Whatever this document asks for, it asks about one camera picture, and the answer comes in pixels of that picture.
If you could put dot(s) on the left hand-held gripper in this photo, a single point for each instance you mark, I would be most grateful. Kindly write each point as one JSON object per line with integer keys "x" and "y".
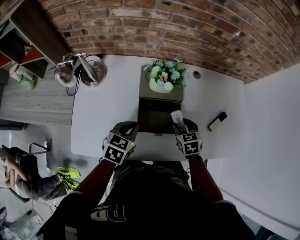
{"x": 116, "y": 150}

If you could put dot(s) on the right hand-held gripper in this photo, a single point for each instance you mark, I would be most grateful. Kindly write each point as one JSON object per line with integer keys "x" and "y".
{"x": 191, "y": 147}

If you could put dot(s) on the white remote control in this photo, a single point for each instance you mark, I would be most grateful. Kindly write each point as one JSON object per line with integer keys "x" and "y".
{"x": 178, "y": 119}

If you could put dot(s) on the grey desk organizer tray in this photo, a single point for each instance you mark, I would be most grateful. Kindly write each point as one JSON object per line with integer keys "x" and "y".
{"x": 154, "y": 122}

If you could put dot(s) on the person's right forearm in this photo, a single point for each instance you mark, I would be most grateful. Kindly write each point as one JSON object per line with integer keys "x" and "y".
{"x": 204, "y": 180}

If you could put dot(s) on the person's left forearm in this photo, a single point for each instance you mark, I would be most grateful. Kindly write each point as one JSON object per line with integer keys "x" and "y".
{"x": 96, "y": 178}

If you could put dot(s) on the white desk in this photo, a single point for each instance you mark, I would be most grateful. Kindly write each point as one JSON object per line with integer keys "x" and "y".
{"x": 98, "y": 122}

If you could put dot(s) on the blue flowers in white pot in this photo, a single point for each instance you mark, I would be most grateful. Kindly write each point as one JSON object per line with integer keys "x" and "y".
{"x": 164, "y": 75}

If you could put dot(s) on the silver desk lamp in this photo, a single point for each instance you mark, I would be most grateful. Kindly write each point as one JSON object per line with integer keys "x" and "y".
{"x": 89, "y": 70}

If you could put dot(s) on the person's black patterned shirt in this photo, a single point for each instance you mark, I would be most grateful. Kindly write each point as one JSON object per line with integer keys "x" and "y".
{"x": 145, "y": 204}

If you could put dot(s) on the black office chair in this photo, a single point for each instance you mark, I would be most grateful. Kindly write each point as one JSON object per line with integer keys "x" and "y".
{"x": 37, "y": 146}

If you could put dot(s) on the grey wood-grain desk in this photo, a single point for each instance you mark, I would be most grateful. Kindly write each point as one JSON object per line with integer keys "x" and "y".
{"x": 35, "y": 105}

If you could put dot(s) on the white jug with green label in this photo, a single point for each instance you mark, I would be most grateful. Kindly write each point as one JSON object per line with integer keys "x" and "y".
{"x": 27, "y": 79}

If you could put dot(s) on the grey shelf hutch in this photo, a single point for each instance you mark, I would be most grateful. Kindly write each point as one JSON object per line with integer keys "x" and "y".
{"x": 42, "y": 30}

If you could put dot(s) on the dark window frame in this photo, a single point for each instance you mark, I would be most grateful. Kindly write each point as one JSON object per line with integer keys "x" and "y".
{"x": 264, "y": 234}

